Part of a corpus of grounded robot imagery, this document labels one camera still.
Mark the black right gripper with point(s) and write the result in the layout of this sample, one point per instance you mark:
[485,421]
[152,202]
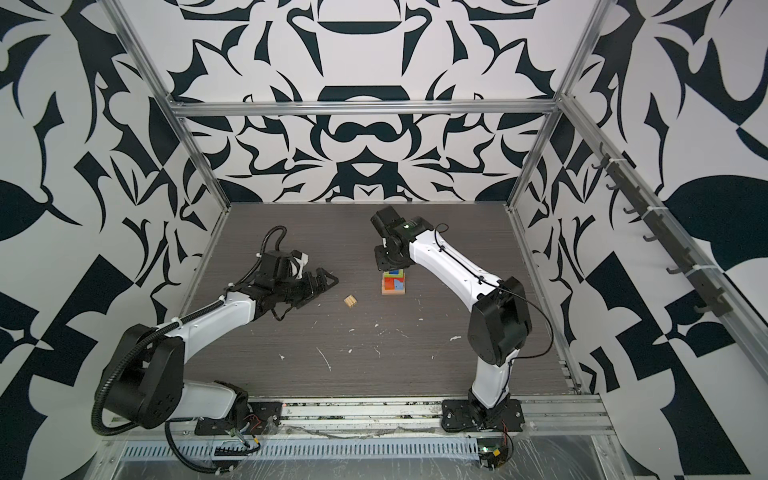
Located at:
[382,264]

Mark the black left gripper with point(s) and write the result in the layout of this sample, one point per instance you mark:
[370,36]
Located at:
[314,289]

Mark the ribbed natural wood square block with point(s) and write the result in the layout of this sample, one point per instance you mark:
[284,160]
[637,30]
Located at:
[350,300]

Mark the green wood block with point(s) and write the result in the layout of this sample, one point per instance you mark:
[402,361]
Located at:
[395,279]

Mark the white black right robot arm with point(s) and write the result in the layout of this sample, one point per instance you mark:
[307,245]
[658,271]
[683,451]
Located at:
[500,320]

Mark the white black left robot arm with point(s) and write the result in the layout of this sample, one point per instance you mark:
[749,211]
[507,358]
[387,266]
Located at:
[143,384]

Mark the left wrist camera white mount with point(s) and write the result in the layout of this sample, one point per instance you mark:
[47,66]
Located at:
[297,261]

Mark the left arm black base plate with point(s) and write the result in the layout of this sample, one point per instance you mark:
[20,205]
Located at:
[256,418]

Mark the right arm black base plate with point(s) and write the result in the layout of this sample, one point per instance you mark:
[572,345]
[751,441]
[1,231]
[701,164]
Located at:
[469,415]

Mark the aluminium horizontal frame bar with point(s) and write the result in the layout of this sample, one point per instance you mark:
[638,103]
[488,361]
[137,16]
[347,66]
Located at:
[215,109]

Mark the white slotted cable duct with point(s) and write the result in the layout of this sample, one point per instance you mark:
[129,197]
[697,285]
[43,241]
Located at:
[338,449]

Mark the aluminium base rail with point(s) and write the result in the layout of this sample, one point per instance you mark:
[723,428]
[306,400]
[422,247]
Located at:
[542,414]

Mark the aluminium corner frame post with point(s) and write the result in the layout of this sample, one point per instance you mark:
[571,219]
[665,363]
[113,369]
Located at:
[129,38]

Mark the black wall hook rack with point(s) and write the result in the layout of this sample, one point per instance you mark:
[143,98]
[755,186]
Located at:
[666,230]

